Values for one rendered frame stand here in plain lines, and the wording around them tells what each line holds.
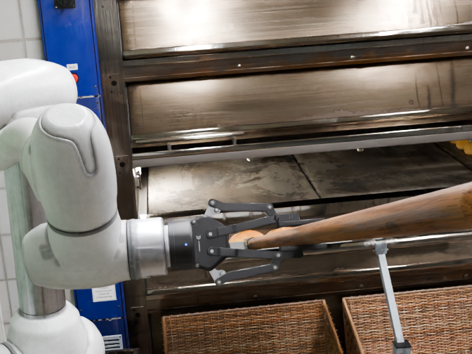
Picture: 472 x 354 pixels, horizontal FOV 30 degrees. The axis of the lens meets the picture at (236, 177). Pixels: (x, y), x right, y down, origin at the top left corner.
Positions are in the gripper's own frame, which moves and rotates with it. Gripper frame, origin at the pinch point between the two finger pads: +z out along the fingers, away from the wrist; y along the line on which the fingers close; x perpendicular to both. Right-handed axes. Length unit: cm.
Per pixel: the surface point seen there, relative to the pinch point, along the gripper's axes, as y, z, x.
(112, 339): 27, -43, -162
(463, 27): -61, 74, -128
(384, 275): 12, 39, -114
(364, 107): -40, 43, -139
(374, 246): 4, 37, -117
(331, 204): -11, 32, -151
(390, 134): -30, 48, -129
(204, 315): 22, -12, -159
